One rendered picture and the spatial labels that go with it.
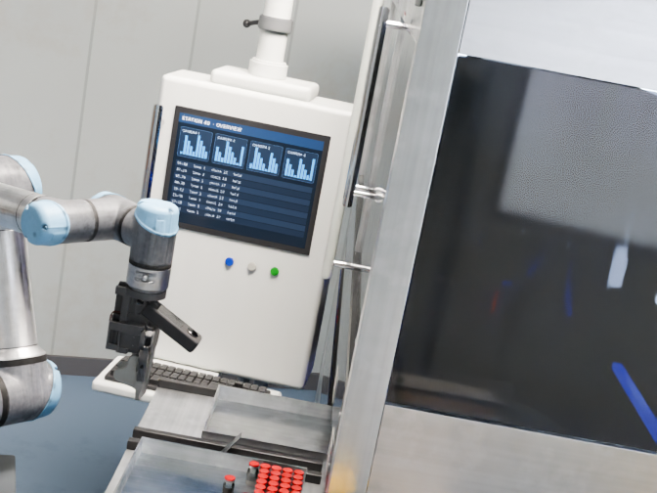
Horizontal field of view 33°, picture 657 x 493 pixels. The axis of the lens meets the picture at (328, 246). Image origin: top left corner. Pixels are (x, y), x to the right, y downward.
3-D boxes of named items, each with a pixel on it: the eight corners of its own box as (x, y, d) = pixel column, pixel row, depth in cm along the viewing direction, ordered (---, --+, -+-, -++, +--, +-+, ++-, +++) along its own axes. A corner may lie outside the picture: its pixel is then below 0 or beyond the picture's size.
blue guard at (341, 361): (349, 234, 385) (359, 183, 380) (328, 494, 197) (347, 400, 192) (347, 234, 385) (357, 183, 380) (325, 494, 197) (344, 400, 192)
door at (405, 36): (361, 252, 279) (407, 17, 264) (359, 308, 234) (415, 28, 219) (358, 251, 279) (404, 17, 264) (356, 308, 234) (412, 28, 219)
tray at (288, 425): (360, 425, 258) (363, 411, 258) (359, 474, 233) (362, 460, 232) (216, 398, 258) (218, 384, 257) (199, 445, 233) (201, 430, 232)
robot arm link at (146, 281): (174, 262, 198) (166, 275, 190) (171, 286, 199) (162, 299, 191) (133, 254, 198) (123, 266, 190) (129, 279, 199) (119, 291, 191)
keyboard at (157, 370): (270, 394, 285) (272, 385, 285) (259, 415, 272) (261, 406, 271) (121, 361, 289) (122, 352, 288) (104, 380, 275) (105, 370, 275)
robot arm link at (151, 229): (159, 195, 197) (191, 208, 192) (151, 253, 200) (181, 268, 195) (124, 197, 191) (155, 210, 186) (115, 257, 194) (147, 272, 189)
